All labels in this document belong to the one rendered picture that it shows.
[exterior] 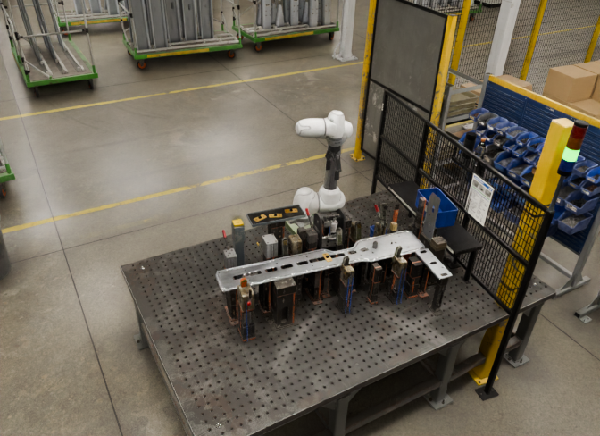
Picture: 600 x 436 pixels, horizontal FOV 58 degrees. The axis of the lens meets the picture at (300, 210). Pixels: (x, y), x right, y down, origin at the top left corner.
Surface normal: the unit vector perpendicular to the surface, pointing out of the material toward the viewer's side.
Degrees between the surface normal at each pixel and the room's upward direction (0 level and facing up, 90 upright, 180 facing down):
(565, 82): 90
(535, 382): 0
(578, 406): 0
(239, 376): 0
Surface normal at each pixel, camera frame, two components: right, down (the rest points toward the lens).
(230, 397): 0.04, -0.83
